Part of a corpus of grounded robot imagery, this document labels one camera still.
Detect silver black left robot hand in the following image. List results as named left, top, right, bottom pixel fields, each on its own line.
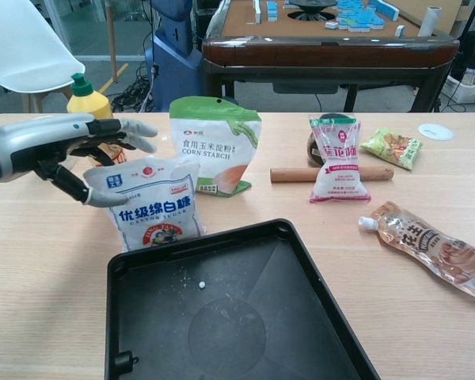
left=0, top=113, right=160, bottom=209

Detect white castor sugar bag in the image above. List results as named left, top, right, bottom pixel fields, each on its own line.
left=82, top=156, right=207, bottom=253

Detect black rectangular plastic tray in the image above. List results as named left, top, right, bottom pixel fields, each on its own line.
left=104, top=218, right=381, bottom=380

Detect pink white snack bag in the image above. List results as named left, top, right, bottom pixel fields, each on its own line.
left=308, top=113, right=372, bottom=203

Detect yellow bottle with green cap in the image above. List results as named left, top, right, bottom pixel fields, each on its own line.
left=66, top=72, right=128, bottom=168

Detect white plastic chair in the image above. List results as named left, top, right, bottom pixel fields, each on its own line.
left=0, top=0, right=87, bottom=114

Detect blue machine base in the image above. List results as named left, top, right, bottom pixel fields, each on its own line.
left=150, top=0, right=203, bottom=112

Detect green white corn starch bag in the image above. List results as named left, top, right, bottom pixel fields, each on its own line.
left=169, top=96, right=262, bottom=195

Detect wooden rolling pin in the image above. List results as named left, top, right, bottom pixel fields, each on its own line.
left=269, top=165, right=395, bottom=184

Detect dark round bowl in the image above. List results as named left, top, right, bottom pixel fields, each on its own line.
left=305, top=112, right=357, bottom=166

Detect brown mahjong table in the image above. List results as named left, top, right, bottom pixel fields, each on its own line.
left=201, top=0, right=460, bottom=114

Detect black mahjong table centre dome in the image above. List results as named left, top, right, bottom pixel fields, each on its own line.
left=287, top=0, right=337, bottom=21

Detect pile of blue mahjong tiles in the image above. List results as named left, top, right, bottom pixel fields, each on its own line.
left=335, top=0, right=386, bottom=32

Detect green snack packet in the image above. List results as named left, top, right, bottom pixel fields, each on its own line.
left=359, top=126, right=424, bottom=172

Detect white round grommet cover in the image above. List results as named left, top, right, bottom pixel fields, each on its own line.
left=417, top=122, right=454, bottom=141

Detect clear peanut oil spout pouch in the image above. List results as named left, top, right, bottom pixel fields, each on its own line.
left=358, top=200, right=475, bottom=301

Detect white paper roll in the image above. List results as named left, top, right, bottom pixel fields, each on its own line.
left=418, top=6, right=443, bottom=38

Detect white storage box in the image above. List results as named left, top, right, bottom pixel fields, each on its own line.
left=445, top=69, right=475, bottom=106

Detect black floor cables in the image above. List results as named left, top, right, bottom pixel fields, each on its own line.
left=109, top=63, right=159, bottom=114

